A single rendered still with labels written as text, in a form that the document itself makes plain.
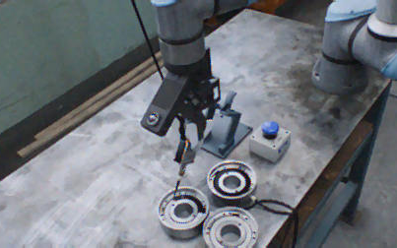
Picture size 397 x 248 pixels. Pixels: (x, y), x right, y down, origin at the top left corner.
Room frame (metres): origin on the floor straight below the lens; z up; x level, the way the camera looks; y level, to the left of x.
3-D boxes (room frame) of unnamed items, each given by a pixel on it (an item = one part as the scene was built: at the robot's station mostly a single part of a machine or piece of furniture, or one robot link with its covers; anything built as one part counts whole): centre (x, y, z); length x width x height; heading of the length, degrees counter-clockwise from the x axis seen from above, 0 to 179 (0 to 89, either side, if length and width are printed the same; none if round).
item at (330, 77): (0.91, -0.43, 0.85); 0.15 x 0.15 x 0.10
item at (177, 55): (0.59, 0.01, 1.15); 0.08 x 0.08 x 0.05
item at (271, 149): (0.67, -0.18, 0.82); 0.08 x 0.07 x 0.05; 136
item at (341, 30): (0.90, -0.43, 0.97); 0.13 x 0.12 x 0.14; 22
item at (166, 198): (0.50, 0.04, 0.82); 0.10 x 0.10 x 0.04
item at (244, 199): (0.55, -0.06, 0.82); 0.10 x 0.10 x 0.04
